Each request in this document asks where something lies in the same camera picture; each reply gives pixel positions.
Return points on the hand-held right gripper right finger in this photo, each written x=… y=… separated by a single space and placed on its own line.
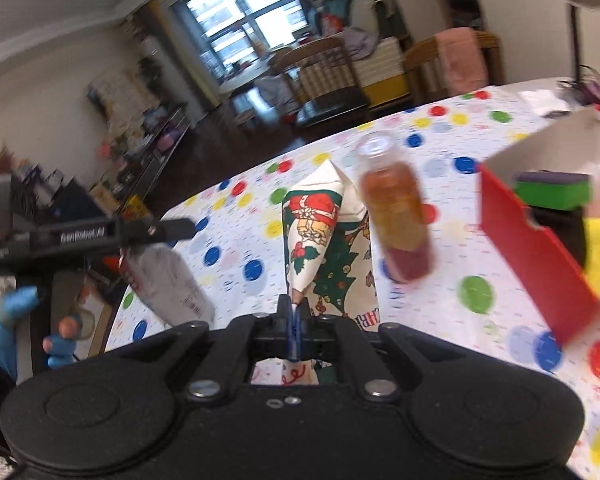
x=304 y=332

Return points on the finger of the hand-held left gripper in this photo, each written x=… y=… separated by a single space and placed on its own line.
x=165 y=229

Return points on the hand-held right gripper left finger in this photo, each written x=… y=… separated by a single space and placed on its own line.
x=287 y=332

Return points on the christmas print cloth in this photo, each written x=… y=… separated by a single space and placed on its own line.
x=310 y=240

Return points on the red and white cardboard box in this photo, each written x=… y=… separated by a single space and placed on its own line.
x=520 y=255

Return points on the person's left hand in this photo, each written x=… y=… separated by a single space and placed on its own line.
x=2 y=330

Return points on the clear plastic bottle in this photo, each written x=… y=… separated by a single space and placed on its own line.
x=170 y=285

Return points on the cluttered storage shelf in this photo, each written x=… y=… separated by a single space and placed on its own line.
x=140 y=130

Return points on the orange drink bottle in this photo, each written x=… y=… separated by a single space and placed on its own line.
x=395 y=210

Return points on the polka dot tablecloth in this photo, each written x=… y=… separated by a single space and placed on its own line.
x=320 y=140

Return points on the wooden chair with dark seat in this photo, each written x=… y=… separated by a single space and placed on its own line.
x=330 y=110

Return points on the window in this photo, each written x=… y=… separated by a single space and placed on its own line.
x=245 y=15

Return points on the red printed cushion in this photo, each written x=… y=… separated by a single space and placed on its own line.
x=331 y=24

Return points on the lilac garment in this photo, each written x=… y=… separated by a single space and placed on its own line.
x=357 y=42

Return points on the sofa with cream cover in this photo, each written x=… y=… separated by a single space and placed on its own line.
x=385 y=65

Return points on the black sponge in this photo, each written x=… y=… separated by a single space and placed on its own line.
x=562 y=235

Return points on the green and purple sponge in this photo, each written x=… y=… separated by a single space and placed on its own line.
x=555 y=195

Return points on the yellow sponge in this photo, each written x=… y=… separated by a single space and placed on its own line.
x=597 y=255

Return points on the pink towel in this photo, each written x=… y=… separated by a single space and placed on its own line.
x=460 y=60

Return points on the white tissue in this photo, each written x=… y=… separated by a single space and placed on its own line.
x=545 y=102

